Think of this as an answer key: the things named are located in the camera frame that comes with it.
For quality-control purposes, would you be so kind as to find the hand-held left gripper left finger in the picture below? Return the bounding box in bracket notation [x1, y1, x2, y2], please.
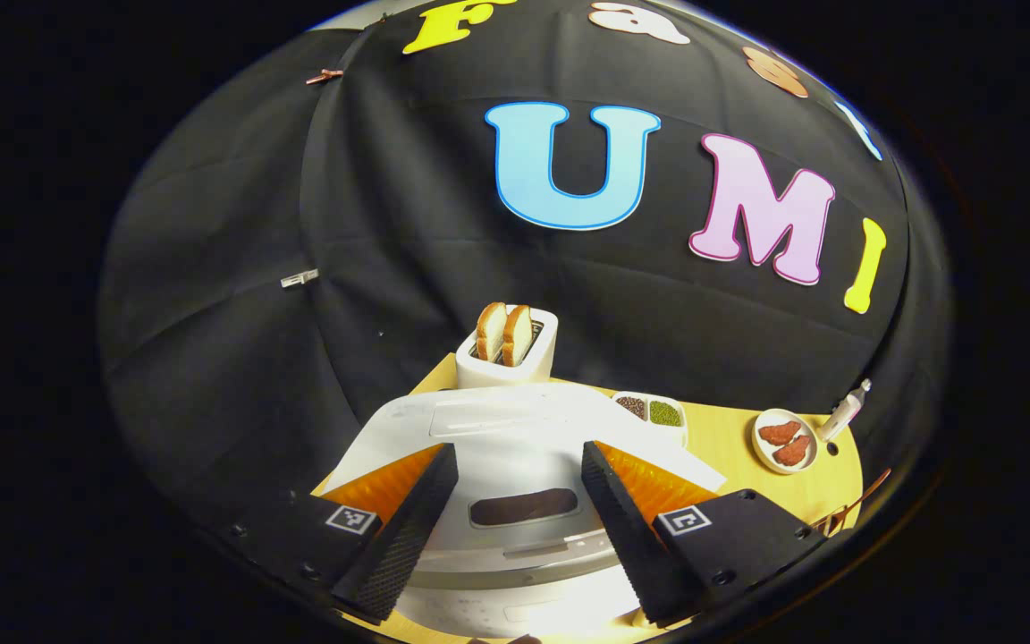
[227, 443, 460, 625]

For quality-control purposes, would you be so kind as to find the white rice cooker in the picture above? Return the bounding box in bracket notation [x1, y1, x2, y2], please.
[323, 383, 726, 638]

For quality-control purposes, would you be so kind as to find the white round plate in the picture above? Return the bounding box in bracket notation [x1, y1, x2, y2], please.
[752, 409, 819, 475]

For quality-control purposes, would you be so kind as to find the toasted bread slice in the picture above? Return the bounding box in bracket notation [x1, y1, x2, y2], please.
[476, 302, 509, 363]
[502, 305, 534, 368]

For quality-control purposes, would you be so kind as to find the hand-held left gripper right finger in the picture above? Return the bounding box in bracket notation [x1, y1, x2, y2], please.
[581, 440, 824, 627]

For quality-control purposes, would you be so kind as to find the white toaster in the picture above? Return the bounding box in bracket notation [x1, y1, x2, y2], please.
[456, 307, 559, 390]

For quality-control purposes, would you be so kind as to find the small clear bottle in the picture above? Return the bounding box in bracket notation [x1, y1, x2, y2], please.
[816, 378, 874, 443]

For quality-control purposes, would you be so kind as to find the brown wooden spoon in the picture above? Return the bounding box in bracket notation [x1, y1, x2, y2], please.
[815, 468, 893, 529]

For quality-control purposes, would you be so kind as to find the white divided bean dish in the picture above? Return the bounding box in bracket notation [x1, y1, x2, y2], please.
[612, 391, 688, 448]

